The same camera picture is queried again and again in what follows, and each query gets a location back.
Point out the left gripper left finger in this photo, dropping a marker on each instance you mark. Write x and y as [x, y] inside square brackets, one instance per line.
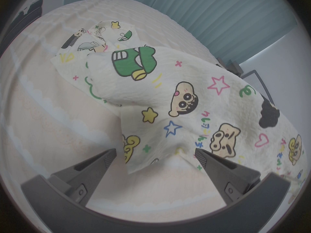
[90, 176]

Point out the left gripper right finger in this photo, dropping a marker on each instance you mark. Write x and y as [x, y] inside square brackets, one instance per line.
[218, 176]

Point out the white printed pyjama top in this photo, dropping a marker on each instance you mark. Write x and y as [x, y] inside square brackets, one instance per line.
[194, 93]

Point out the bed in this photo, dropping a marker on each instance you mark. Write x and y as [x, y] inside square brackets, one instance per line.
[60, 118]

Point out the grey bedside table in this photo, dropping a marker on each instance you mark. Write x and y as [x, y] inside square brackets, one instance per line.
[229, 68]

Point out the blue-green curtain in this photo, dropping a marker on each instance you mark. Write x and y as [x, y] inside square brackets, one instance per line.
[206, 8]

